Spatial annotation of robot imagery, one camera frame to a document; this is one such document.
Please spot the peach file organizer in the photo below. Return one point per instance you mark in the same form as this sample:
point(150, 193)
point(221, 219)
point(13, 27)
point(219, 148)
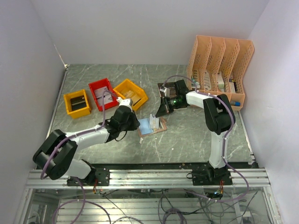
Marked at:
point(219, 64)

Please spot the pink leather card holder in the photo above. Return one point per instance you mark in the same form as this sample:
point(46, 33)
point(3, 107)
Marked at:
point(144, 129)

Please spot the red bin with cards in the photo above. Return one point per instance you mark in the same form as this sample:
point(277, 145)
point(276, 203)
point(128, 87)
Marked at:
point(103, 94)

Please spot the black book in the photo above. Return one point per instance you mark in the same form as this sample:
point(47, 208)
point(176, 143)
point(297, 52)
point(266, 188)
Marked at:
point(170, 87)

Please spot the yellow bin left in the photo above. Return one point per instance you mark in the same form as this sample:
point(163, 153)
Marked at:
point(77, 104)

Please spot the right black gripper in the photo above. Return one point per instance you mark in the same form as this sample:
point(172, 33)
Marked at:
point(164, 108)

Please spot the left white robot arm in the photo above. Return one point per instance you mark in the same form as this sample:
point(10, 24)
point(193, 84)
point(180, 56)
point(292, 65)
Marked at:
point(56, 155)

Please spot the aluminium frame rail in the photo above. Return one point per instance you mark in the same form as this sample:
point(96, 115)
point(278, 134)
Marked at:
point(154, 179)

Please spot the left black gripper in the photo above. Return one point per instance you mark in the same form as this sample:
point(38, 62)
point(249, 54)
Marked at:
point(135, 123)

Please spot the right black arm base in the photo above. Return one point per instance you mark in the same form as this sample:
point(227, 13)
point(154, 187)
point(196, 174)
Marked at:
point(209, 177)

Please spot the yellow bin with cards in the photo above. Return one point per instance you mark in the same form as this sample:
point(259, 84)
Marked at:
point(128, 89)

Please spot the white silver VIP card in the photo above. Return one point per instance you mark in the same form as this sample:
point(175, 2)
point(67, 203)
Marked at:
point(153, 122)

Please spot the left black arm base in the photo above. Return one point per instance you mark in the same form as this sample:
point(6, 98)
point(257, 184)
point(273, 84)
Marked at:
point(99, 176)

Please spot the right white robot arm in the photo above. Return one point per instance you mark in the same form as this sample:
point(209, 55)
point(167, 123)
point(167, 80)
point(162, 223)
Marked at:
point(219, 118)

